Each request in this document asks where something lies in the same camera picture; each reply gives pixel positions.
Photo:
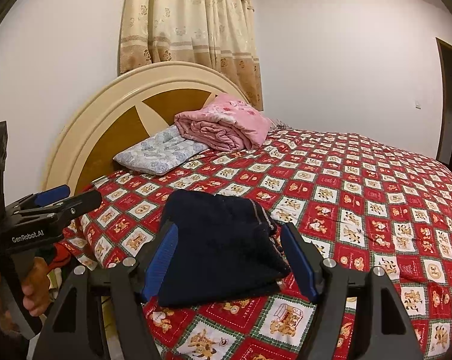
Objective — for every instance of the person's left hand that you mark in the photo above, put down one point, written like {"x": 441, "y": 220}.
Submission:
{"x": 38, "y": 285}

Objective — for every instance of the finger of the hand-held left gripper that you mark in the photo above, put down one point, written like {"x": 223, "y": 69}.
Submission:
{"x": 51, "y": 195}
{"x": 83, "y": 202}

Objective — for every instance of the cream and brown headboard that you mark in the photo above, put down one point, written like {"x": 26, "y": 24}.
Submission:
{"x": 98, "y": 120}

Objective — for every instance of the beige floral curtain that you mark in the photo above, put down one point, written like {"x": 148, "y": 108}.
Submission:
{"x": 188, "y": 26}

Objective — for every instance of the dark blue patterned knit sweater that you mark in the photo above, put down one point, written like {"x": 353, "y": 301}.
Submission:
{"x": 218, "y": 247}

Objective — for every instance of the grey floral pillow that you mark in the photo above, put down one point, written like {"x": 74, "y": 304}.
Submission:
{"x": 154, "y": 152}

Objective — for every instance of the pink folded quilt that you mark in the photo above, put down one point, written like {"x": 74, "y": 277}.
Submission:
{"x": 226, "y": 123}

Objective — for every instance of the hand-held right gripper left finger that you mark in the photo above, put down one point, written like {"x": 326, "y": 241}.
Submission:
{"x": 160, "y": 266}

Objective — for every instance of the dark wooden door frame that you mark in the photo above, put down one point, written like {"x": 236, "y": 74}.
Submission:
{"x": 445, "y": 82}

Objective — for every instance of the person's red black clothing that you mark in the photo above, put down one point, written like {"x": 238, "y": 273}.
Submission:
{"x": 63, "y": 255}

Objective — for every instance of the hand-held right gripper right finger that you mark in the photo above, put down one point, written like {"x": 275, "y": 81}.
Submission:
{"x": 297, "y": 262}

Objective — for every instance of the red checked printed blanket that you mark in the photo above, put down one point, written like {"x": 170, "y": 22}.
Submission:
{"x": 361, "y": 213}

